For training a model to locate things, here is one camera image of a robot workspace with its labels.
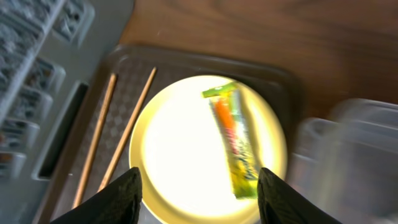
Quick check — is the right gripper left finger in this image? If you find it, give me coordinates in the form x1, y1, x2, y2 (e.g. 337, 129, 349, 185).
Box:
51, 167, 142, 224

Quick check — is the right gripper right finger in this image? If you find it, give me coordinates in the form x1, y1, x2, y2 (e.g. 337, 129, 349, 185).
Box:
257, 167, 340, 224

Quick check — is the wooden chopstick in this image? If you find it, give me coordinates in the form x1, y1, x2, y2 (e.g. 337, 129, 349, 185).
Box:
97, 67, 157, 192
72, 73, 117, 208

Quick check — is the green orange snack wrapper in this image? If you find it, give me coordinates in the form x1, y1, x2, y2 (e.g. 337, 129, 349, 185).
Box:
201, 83, 259, 200

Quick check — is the yellow round plate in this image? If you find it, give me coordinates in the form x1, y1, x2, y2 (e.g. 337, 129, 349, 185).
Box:
128, 74, 289, 224

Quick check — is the clear plastic bin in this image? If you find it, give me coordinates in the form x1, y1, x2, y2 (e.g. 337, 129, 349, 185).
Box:
287, 99, 397, 223

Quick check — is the dark brown serving tray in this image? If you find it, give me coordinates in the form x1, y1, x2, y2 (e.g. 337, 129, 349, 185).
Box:
33, 45, 303, 223

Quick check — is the grey plastic dish rack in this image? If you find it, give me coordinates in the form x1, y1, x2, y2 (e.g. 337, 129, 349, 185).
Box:
1, 0, 134, 223

